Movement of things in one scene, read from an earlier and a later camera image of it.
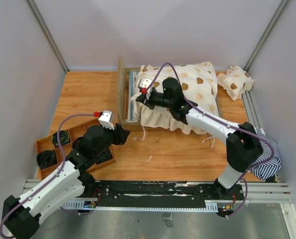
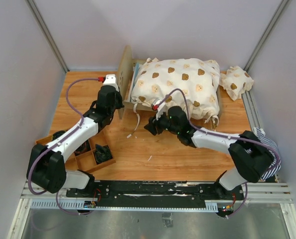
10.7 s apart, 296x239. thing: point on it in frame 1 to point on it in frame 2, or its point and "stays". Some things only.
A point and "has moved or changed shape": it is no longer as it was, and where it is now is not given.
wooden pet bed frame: (122, 92) has moved or changed shape
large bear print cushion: (199, 82) has moved or changed shape
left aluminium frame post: (33, 6) stays
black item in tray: (104, 155) stays
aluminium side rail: (250, 109) stays
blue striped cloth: (270, 169) stays
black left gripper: (120, 134) to (120, 104)
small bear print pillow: (235, 81) stays
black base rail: (163, 192) stays
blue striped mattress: (132, 75) to (136, 66)
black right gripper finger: (141, 98) to (152, 126)
